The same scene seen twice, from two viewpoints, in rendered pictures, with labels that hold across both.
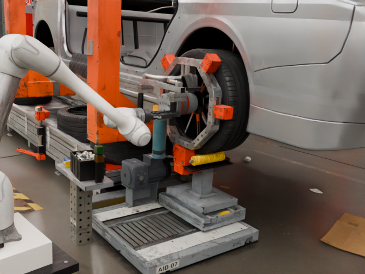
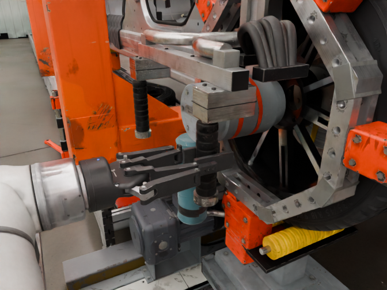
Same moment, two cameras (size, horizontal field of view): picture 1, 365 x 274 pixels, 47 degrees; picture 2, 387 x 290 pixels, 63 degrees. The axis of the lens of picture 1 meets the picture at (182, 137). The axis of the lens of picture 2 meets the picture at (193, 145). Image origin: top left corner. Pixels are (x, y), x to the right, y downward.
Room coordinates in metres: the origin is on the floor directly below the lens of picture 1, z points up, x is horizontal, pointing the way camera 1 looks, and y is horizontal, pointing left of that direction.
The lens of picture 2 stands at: (1.79, 0.00, 1.06)
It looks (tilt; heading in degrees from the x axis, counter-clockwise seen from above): 24 degrees down; 11
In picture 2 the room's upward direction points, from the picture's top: straight up
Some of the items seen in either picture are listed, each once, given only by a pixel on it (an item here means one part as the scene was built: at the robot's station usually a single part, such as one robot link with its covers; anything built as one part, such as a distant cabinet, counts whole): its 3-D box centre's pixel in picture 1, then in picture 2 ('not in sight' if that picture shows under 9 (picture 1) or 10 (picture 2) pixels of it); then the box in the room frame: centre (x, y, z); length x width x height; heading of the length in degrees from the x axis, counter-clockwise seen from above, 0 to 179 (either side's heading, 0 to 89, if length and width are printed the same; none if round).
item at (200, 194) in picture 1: (202, 179); (285, 252); (2.64, -0.15, 0.32); 0.40 x 0.30 x 0.28; 38
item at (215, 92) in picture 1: (187, 103); (257, 103); (2.54, -0.02, 0.85); 0.54 x 0.07 x 0.54; 38
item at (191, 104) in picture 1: (178, 103); (232, 107); (2.50, 0.04, 0.85); 0.21 x 0.14 x 0.14; 128
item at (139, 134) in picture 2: (140, 104); (141, 107); (2.53, 0.27, 0.83); 0.04 x 0.04 x 0.16
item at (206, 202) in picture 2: (172, 114); (206, 160); (2.26, 0.06, 0.83); 0.04 x 0.04 x 0.16
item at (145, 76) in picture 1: (163, 71); (193, 21); (2.54, 0.14, 1.03); 0.19 x 0.18 x 0.11; 128
